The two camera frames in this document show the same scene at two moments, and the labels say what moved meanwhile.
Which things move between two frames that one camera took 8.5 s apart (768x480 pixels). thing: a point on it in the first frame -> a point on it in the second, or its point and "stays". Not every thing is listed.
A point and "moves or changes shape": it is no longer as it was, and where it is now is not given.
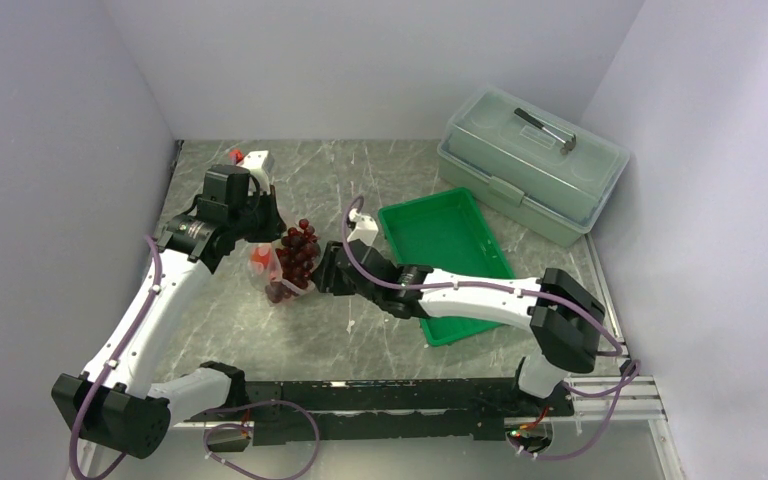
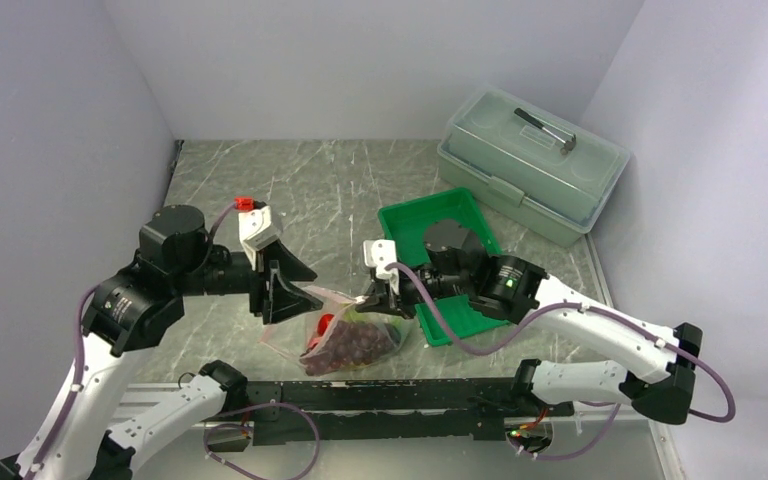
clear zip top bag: (284, 269) moves or changes shape
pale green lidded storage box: (551, 171) stays
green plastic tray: (447, 231) stays
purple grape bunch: (297, 254) -> (350, 344)
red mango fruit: (260, 258) moves or changes shape
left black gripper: (275, 225) -> (279, 300)
